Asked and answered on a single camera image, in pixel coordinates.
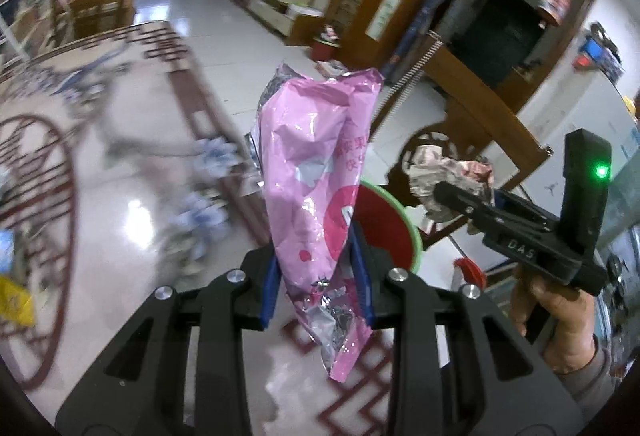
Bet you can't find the blue red wall fixture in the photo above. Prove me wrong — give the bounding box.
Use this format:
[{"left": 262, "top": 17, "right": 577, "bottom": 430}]
[{"left": 575, "top": 23, "right": 626, "bottom": 79}]

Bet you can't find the red cylindrical can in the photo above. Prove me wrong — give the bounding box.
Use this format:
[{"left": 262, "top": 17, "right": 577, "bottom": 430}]
[{"left": 537, "top": 0, "right": 576, "bottom": 26}]

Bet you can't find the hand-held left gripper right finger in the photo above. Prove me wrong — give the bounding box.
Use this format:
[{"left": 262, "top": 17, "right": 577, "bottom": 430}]
[{"left": 349, "top": 221, "right": 586, "bottom": 436}]

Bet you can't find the bookshelf with books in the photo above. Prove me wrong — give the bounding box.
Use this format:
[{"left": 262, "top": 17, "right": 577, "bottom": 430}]
[{"left": 0, "top": 0, "right": 56, "bottom": 61}]

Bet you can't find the red basin with green rim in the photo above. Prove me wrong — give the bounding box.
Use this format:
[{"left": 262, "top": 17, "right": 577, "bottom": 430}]
[{"left": 350, "top": 181, "right": 425, "bottom": 274}]

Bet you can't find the paper with red print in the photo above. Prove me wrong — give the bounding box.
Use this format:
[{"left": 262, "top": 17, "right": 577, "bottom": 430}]
[{"left": 409, "top": 144, "right": 493, "bottom": 223}]

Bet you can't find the television cabinet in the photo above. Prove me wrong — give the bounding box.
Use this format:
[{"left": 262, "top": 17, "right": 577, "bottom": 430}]
[{"left": 225, "top": 0, "right": 326, "bottom": 39}]

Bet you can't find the red bucket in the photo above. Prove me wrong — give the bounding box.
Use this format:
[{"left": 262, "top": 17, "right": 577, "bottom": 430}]
[{"left": 311, "top": 26, "right": 343, "bottom": 62}]

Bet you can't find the blue box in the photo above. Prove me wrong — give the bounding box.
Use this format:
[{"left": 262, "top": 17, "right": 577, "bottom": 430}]
[{"left": 0, "top": 230, "right": 16, "bottom": 274}]

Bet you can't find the yellow drink carton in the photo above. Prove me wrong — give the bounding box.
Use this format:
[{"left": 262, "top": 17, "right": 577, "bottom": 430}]
[{"left": 0, "top": 276, "right": 37, "bottom": 327}]

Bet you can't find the red round object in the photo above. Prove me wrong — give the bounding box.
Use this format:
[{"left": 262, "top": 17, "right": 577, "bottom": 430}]
[{"left": 447, "top": 236, "right": 485, "bottom": 289}]

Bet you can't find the carved wooden chair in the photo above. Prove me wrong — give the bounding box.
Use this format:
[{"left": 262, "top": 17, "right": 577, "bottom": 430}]
[{"left": 387, "top": 30, "right": 551, "bottom": 247}]

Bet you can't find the person's right forearm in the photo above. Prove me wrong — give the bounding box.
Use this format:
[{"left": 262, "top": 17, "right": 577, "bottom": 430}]
[{"left": 560, "top": 335, "right": 632, "bottom": 409}]

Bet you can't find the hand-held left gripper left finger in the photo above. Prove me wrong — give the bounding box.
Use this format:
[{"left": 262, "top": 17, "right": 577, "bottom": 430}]
[{"left": 54, "top": 246, "right": 282, "bottom": 436}]

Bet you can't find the tissue box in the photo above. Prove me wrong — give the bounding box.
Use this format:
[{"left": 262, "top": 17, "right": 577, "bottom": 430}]
[{"left": 315, "top": 60, "right": 348, "bottom": 77}]

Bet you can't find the pink snack bag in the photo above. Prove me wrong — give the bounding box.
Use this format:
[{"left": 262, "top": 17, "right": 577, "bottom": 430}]
[{"left": 248, "top": 62, "right": 385, "bottom": 383}]

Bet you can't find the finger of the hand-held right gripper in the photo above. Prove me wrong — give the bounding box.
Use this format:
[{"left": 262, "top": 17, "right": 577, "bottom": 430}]
[
  {"left": 492, "top": 190, "right": 562, "bottom": 231},
  {"left": 432, "top": 181, "right": 498, "bottom": 237}
]

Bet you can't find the person's right hand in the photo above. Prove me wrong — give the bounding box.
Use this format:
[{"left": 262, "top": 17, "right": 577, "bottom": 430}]
[{"left": 510, "top": 261, "right": 599, "bottom": 374}]

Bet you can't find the dark door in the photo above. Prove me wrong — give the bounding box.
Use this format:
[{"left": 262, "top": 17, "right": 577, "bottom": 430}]
[{"left": 450, "top": 0, "right": 556, "bottom": 89}]

